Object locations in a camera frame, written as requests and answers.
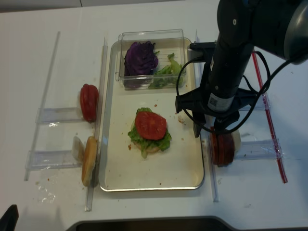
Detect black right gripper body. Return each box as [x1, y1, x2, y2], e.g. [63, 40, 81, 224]
[175, 87, 257, 118]

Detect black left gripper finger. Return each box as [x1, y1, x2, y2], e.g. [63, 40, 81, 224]
[0, 205, 19, 231]

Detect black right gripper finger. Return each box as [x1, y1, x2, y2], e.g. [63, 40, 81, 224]
[192, 112, 206, 138]
[214, 115, 239, 134]

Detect meat patty slice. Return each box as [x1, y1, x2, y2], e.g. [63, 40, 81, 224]
[210, 133, 219, 165]
[218, 134, 235, 167]

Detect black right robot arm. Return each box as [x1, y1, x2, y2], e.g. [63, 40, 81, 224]
[175, 0, 308, 137]

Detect white meat pusher block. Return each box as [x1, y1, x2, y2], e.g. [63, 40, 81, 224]
[231, 130, 242, 154]

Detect green lettuce in box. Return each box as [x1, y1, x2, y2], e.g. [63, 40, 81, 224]
[148, 53, 182, 89]

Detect tomato slice on burger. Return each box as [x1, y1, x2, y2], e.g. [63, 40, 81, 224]
[135, 111, 167, 141]

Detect lettuce leaf on bun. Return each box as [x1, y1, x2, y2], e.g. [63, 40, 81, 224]
[128, 107, 172, 159]

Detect stacked tomato slices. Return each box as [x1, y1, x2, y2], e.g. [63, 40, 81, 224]
[79, 84, 99, 123]

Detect clear tape patch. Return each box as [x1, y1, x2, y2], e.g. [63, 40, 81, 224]
[35, 178, 56, 204]

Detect red strip on table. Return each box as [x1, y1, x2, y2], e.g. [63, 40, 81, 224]
[252, 52, 288, 183]

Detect bottom bun on tray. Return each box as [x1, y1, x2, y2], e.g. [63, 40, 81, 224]
[134, 142, 160, 154]

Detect clear plastic vegetable box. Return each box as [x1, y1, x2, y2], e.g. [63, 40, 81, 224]
[115, 29, 187, 90]

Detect purple cabbage piece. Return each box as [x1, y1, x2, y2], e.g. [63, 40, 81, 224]
[124, 41, 158, 77]

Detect clear far left strip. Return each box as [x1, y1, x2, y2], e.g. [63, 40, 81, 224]
[24, 31, 61, 181]

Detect clear right long rail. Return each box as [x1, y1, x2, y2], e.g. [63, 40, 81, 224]
[194, 29, 220, 203]

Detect clear long rail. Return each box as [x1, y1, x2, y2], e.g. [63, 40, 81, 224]
[85, 37, 108, 212]
[194, 29, 220, 203]

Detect clear bun slide rail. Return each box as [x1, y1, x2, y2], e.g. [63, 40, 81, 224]
[240, 92, 271, 112]
[25, 150, 82, 170]

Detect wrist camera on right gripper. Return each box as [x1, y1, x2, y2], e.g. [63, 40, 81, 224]
[187, 42, 216, 63]

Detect clear meat slide rail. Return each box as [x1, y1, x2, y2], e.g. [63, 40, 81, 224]
[234, 140, 283, 161]

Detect clear left bun slide rail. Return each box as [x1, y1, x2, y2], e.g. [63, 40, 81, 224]
[25, 150, 82, 170]

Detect clear left long rail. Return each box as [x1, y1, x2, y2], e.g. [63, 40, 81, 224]
[85, 37, 108, 212]

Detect bun bottom on rail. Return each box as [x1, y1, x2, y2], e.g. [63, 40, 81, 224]
[81, 136, 98, 187]

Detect clear tomato slide rail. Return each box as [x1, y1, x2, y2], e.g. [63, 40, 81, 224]
[36, 107, 84, 124]

